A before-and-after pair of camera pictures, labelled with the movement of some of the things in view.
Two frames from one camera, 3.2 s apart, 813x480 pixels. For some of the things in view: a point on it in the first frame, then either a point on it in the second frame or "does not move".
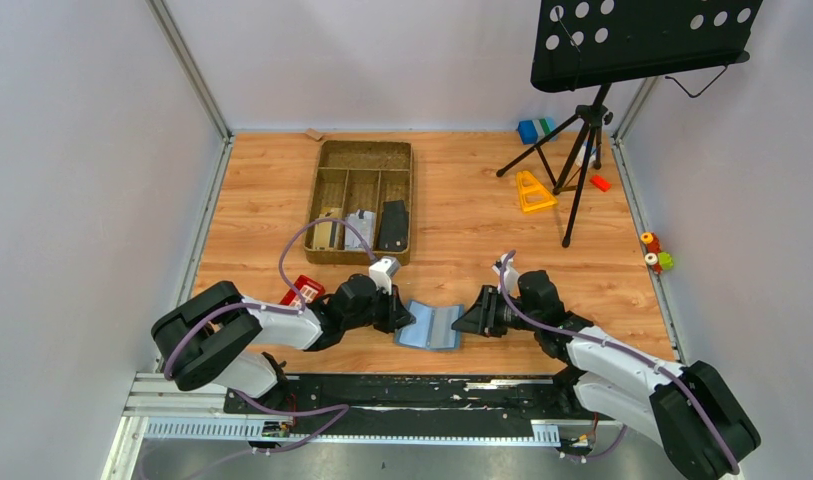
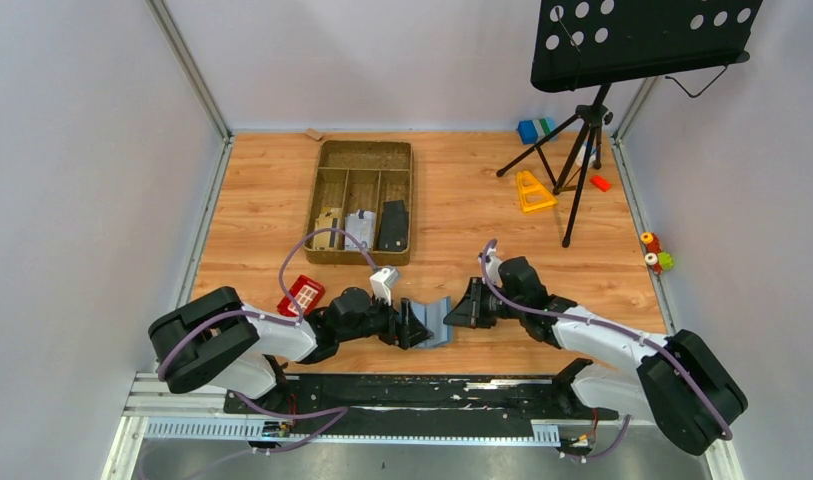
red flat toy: [307, 287] does not move
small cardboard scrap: [313, 132] does not move
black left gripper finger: [401, 316] -> [418, 331]
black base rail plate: [339, 405] does not move
